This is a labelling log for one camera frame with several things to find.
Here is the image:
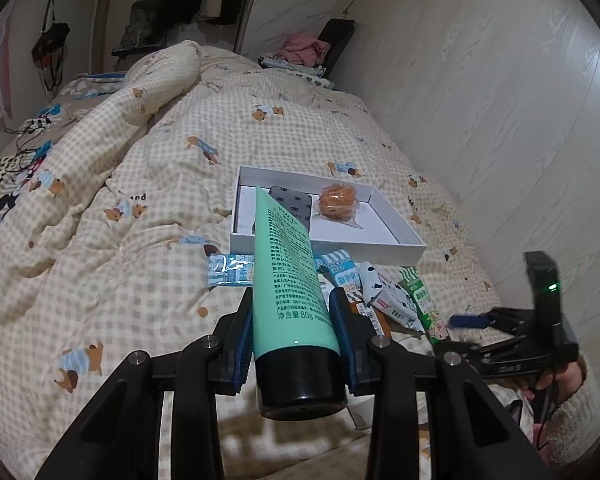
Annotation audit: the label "chair with striped cloth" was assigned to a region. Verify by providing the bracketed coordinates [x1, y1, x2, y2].
[112, 0, 166, 56]

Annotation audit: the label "beige checked bear quilt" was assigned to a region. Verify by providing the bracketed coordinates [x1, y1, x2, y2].
[0, 40, 526, 480]

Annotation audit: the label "black hanging bag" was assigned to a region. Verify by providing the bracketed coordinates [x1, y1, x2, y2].
[31, 0, 71, 93]

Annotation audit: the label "pink crumpled cloth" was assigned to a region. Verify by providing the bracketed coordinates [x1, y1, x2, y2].
[279, 31, 331, 67]

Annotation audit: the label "person's right forearm fuzzy sleeve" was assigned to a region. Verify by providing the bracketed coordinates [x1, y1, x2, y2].
[500, 355, 600, 466]

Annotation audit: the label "person's right hand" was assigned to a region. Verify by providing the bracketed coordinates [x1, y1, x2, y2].
[512, 360, 588, 403]

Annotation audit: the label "green tube with black cap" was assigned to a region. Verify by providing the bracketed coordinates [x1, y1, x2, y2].
[250, 185, 348, 421]

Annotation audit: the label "black charging cables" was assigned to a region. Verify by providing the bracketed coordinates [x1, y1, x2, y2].
[5, 115, 53, 171]

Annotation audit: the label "silver patterned pouch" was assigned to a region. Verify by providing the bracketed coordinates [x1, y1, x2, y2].
[252, 185, 314, 235]

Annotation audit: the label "cartoon print bed sheet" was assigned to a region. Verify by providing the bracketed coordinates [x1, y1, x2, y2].
[0, 72, 131, 226]

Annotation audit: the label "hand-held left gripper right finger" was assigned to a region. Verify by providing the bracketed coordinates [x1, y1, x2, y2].
[328, 286, 556, 480]

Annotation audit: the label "white shallow cardboard box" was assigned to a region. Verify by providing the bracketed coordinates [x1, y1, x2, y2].
[228, 165, 427, 267]

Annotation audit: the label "light patterned folded cloth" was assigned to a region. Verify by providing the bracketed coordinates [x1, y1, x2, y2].
[257, 54, 336, 90]

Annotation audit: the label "black spotted white snack packet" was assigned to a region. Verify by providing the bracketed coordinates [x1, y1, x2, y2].
[357, 261, 426, 336]

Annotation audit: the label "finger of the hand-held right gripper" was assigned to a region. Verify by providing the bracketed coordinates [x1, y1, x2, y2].
[435, 337, 526, 361]
[449, 310, 518, 331]

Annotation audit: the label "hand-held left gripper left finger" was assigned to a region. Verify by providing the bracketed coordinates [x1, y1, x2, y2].
[35, 287, 256, 480]

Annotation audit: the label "green cartoon snack packet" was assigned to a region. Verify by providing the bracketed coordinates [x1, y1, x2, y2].
[399, 266, 451, 346]

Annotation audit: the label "orange pastry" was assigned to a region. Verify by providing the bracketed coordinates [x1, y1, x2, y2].
[314, 182, 363, 228]

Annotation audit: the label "blue cartoon snack packet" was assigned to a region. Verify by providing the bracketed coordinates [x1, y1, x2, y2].
[312, 249, 393, 338]
[207, 254, 258, 291]

